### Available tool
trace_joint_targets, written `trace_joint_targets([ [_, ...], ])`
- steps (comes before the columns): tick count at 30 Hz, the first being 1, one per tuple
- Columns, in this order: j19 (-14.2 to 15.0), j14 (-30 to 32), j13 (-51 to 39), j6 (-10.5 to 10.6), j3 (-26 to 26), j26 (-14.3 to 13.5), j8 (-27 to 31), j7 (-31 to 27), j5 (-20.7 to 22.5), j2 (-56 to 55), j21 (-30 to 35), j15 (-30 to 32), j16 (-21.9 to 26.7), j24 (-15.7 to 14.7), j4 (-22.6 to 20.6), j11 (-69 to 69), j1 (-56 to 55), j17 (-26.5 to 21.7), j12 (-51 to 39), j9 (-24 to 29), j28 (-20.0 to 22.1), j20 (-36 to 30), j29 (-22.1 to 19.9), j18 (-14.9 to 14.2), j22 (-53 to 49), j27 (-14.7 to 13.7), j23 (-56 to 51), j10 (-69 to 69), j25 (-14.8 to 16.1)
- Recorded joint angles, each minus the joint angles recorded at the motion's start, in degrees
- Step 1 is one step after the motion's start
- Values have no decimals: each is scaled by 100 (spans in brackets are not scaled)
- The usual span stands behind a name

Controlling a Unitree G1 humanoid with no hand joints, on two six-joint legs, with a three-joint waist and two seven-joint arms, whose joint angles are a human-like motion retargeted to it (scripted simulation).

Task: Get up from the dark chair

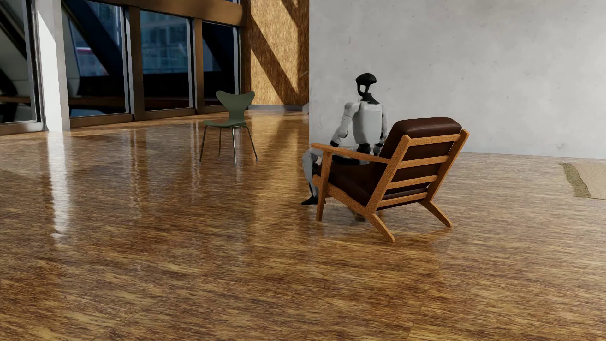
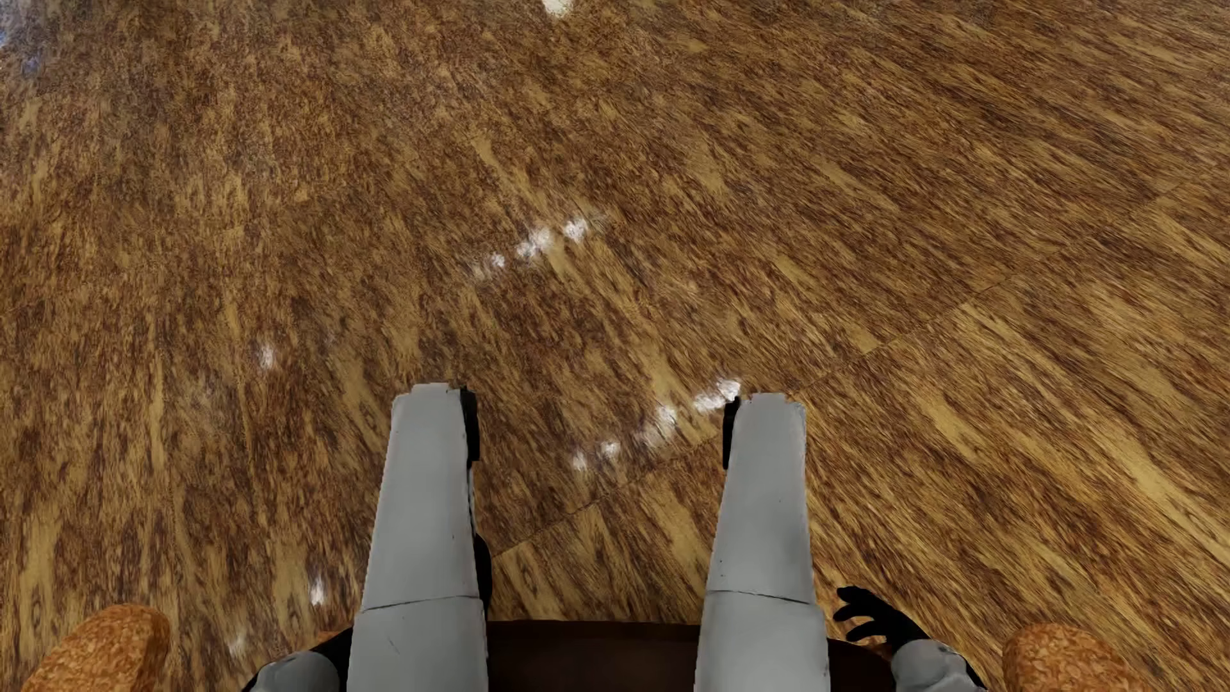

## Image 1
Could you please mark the green chair with metal legs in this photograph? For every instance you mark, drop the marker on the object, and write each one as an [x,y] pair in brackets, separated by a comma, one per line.
[234,110]

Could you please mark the white humanoid robot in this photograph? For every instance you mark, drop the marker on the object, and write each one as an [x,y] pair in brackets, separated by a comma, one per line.
[367,122]

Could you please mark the dark leather wooden armchair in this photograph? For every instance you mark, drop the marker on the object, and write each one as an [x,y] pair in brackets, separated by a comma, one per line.
[408,161]

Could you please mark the beige woven rug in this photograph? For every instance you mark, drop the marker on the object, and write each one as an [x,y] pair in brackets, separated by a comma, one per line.
[587,179]

